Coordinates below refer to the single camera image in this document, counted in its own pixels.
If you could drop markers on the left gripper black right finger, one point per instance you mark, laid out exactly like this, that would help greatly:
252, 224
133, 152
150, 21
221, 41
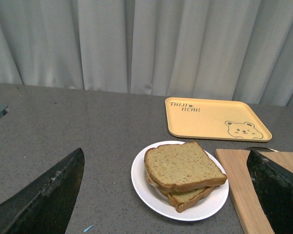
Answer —
273, 185

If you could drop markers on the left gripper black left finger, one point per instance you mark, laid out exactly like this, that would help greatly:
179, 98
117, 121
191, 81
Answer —
46, 204

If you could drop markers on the bamboo cutting board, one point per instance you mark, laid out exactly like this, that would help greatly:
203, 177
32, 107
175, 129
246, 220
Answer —
245, 200

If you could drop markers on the fake fried egg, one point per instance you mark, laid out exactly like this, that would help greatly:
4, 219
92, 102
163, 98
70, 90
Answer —
150, 180

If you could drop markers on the white round plate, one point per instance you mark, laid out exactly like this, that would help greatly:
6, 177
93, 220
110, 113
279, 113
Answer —
205, 208

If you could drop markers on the grey curtain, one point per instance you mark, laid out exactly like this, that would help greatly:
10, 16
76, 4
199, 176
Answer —
217, 49

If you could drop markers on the yellow bear tray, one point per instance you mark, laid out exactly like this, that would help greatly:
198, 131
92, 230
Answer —
214, 119

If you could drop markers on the blue paper scrap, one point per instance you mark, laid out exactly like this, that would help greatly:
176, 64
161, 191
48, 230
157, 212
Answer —
88, 228

